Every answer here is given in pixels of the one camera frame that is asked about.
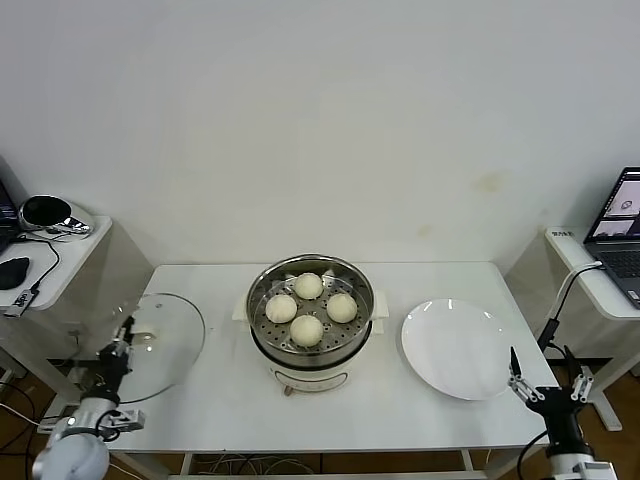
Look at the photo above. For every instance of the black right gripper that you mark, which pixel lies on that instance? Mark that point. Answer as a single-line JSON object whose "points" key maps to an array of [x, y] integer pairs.
{"points": [[557, 405]]}

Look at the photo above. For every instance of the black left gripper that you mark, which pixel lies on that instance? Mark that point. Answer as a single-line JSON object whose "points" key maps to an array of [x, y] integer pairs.
{"points": [[115, 367]]}

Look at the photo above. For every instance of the round glass pot lid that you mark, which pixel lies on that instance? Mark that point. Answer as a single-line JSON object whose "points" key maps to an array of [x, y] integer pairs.
{"points": [[175, 350]]}

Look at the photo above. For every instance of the white steamed baozi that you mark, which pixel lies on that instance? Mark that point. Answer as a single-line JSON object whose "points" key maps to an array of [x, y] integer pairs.
{"points": [[281, 308], [308, 286], [341, 307], [306, 330]]}

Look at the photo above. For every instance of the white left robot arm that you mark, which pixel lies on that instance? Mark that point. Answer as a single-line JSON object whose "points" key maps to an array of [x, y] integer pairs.
{"points": [[70, 457]]}

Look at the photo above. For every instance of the perforated steel steamer basket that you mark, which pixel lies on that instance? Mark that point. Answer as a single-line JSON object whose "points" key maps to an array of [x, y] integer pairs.
{"points": [[265, 340]]}

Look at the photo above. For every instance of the white side table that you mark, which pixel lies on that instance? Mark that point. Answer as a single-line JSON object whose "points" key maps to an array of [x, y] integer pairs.
{"points": [[567, 250], [75, 260]]}

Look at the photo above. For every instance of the round white plate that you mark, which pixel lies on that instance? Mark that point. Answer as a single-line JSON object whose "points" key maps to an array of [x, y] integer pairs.
{"points": [[450, 345]]}

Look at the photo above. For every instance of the grey usb hub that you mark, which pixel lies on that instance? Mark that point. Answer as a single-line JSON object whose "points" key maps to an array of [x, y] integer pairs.
{"points": [[22, 302]]}

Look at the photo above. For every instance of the black computer mouse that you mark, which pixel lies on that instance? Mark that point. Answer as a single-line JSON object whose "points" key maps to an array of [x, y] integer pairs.
{"points": [[14, 272]]}

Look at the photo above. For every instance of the grey open laptop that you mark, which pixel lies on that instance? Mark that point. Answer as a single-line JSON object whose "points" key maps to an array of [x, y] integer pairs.
{"points": [[620, 260]]}

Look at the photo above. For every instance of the white label sticker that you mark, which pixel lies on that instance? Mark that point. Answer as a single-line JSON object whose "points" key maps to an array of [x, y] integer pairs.
{"points": [[563, 233]]}

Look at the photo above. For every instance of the shiny chrome headset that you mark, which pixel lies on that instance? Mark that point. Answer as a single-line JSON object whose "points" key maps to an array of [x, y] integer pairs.
{"points": [[45, 210]]}

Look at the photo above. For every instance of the dark open laptop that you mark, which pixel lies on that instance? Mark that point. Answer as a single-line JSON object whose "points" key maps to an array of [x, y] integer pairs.
{"points": [[4, 210]]}

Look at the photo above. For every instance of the cream electric cooker pot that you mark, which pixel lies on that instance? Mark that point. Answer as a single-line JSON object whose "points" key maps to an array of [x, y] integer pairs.
{"points": [[310, 377]]}

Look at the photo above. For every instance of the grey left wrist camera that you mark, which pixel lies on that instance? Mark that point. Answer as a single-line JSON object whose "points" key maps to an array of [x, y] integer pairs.
{"points": [[127, 420]]}

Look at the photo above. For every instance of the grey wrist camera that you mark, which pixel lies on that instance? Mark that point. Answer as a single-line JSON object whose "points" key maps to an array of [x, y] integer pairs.
{"points": [[127, 420], [595, 471]]}

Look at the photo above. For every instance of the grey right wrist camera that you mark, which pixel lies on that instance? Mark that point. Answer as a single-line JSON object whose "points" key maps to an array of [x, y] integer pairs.
{"points": [[595, 471]]}

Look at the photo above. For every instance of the white metal table frame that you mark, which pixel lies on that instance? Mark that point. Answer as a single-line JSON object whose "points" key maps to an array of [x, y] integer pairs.
{"points": [[468, 461]]}

